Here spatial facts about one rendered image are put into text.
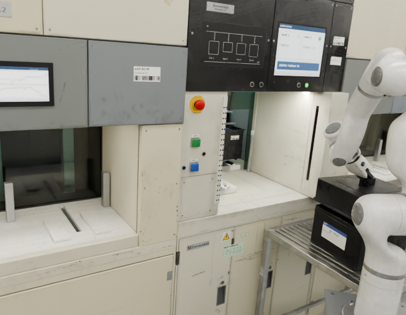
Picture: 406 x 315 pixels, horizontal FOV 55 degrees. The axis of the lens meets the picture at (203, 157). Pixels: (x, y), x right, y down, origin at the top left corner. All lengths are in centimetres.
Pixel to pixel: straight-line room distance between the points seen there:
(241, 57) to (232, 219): 70
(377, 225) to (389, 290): 22
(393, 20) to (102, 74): 157
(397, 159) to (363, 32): 107
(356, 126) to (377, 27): 89
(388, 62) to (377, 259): 56
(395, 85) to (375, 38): 109
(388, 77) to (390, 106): 126
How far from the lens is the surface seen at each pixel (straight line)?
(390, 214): 121
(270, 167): 227
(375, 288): 133
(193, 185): 161
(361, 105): 143
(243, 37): 162
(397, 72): 117
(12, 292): 152
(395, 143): 121
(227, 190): 197
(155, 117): 143
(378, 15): 225
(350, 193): 164
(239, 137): 234
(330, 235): 176
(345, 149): 147
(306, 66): 187
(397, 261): 129
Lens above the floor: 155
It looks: 15 degrees down
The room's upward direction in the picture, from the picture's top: 4 degrees clockwise
